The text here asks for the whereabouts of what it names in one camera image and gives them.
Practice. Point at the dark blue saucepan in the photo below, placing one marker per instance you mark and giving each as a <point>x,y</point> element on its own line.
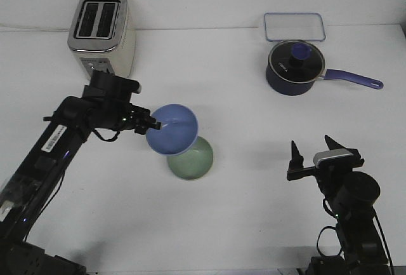
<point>289,88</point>

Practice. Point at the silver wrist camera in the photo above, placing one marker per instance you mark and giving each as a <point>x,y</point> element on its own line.
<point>135,86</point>
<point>330,155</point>

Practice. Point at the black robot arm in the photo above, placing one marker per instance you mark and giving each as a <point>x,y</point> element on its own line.
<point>349,197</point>
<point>104,104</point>

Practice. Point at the blue bowl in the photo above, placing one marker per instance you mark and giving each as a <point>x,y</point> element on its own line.
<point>178,130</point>

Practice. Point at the glass pot lid blue knob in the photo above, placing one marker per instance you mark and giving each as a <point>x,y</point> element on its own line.
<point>296,61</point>

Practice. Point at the silver two-slot toaster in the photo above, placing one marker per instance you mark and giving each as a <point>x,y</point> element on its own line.
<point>101,37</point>

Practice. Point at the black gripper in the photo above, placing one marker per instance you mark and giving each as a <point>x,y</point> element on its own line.
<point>138,119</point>
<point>330,175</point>

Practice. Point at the clear blue-rimmed container lid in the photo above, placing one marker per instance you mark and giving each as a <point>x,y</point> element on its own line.
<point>288,26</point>

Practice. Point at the green bowl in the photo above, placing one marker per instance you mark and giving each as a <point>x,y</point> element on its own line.
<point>194,163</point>

